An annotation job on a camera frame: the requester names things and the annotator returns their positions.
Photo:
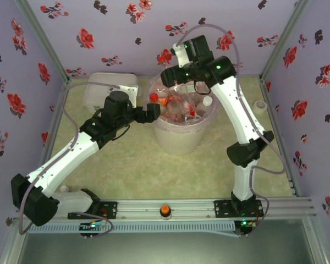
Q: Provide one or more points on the clear bottle with red cap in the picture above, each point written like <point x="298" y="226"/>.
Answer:
<point x="154" y="96"/>

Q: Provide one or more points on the clear bottle with white cap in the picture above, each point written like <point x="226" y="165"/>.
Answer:
<point x="207" y="101"/>

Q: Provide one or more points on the white plastic waste bin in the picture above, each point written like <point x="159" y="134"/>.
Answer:
<point x="178" y="140"/>

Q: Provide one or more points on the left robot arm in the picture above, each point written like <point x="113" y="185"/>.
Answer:
<point x="63" y="162"/>

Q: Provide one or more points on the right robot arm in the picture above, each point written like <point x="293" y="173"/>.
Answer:
<point x="231" y="104"/>

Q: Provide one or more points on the white lidded box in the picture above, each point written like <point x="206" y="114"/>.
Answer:
<point x="99" y="82"/>

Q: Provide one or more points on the white tape roll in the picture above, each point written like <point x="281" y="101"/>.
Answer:
<point x="259" y="105"/>

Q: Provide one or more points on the small white bottle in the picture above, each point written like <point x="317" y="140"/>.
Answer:
<point x="63" y="189"/>

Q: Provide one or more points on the orange-capped white bottle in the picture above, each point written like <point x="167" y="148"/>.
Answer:
<point x="165" y="211"/>

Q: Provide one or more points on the left controller circuit board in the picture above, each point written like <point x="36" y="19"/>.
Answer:
<point x="92" y="226"/>

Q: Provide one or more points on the controller circuit board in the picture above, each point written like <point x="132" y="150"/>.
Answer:
<point x="244" y="224"/>
<point x="92" y="226"/>

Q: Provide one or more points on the right controller circuit board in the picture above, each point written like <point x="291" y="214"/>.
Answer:
<point x="244" y="224"/>

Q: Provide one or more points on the left aluminium side rail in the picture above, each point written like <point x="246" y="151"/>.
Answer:
<point x="52" y="123"/>

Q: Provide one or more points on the aluminium side rail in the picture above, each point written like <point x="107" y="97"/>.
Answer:
<point x="276" y="129"/>
<point x="52" y="123"/>

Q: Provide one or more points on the right aluminium corner post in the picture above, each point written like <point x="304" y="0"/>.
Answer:
<point x="283" y="41"/>

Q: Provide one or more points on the aluminium corner post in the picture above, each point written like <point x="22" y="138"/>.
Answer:
<point x="46" y="41"/>
<point x="283" y="41"/>

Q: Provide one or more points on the right aluminium side rail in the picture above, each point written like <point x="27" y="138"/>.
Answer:
<point x="276" y="129"/>

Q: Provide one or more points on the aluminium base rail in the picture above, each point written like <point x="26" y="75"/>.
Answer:
<point x="143" y="209"/>

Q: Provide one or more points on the left aluminium corner post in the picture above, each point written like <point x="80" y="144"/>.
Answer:
<point x="46" y="41"/>

